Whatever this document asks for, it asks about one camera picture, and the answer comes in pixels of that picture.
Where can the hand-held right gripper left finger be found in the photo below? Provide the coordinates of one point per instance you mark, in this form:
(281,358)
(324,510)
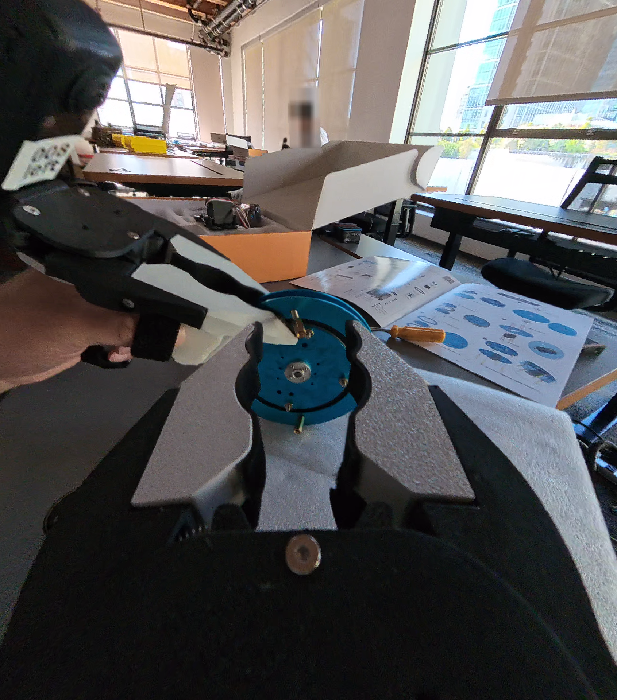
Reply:
(199,437)

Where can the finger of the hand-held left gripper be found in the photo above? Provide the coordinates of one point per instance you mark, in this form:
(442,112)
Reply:
(215,262)
(221,311)

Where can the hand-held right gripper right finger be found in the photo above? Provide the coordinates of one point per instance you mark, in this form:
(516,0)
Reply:
(412,437)

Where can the brass hex standoff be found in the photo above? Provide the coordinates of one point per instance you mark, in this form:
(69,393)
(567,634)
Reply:
(298,324)
(298,424)

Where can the blue round base plate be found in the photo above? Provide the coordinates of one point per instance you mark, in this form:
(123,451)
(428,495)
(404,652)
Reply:
(308,394)

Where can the dark grey desk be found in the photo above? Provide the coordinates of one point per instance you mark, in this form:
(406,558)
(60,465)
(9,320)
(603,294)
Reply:
(40,437)

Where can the person's left hand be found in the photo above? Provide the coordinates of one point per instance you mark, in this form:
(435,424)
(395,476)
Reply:
(23,333)

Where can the black servo motor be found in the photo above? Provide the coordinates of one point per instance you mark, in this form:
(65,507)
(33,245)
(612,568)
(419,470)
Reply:
(218,213)

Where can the clear parts bag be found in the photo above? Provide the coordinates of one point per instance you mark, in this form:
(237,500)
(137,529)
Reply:
(251,214)

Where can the long wooden table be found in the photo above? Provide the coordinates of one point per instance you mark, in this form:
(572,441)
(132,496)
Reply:
(149,169)

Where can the yellow storage bin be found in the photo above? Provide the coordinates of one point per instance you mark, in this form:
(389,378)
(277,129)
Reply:
(138,144)

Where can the white foam sheet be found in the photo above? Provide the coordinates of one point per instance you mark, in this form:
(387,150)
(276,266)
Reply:
(532,465)

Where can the printed instruction manual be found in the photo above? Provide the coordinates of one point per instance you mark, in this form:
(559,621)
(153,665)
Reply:
(505,339)

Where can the black blue product box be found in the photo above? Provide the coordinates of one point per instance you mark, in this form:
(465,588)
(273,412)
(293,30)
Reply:
(349,232)

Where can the orange cardboard box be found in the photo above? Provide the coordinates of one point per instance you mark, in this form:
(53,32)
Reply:
(330,186)

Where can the small paned window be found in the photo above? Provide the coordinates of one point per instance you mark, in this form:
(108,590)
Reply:
(144,87)

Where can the black padded stool seat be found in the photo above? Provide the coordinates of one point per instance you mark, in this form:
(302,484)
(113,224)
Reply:
(549,284)

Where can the brown wooden side table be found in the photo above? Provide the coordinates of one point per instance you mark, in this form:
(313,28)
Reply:
(532,216)

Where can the large window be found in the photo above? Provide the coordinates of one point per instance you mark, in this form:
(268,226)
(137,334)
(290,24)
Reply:
(450,82)

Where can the black mesh back chair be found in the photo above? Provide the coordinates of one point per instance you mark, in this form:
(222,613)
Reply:
(609,183)

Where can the white roller blind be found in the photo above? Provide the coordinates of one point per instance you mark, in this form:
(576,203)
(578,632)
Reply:
(571,54)

